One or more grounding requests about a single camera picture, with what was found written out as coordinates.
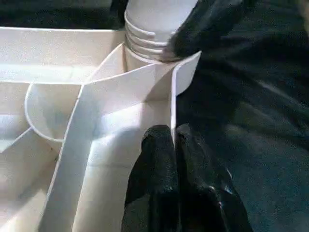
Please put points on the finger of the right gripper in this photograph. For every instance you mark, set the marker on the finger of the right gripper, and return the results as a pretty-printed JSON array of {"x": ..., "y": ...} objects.
[
  {"x": 207, "y": 24},
  {"x": 118, "y": 6}
]

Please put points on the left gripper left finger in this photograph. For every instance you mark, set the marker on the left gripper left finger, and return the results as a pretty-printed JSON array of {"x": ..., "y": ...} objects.
[{"x": 154, "y": 188}]

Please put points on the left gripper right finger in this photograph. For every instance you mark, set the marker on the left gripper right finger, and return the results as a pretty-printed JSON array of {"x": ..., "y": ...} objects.
[{"x": 207, "y": 193}]

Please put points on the white plastic table leg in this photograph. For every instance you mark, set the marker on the white plastic table leg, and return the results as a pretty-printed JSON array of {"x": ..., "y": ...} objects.
[{"x": 149, "y": 24}]

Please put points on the black work mat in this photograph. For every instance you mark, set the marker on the black work mat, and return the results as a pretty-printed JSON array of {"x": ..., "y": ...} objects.
[{"x": 256, "y": 135}]

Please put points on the white plastic table top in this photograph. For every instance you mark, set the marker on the white plastic table top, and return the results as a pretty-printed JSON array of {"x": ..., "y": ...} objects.
[{"x": 48, "y": 96}]

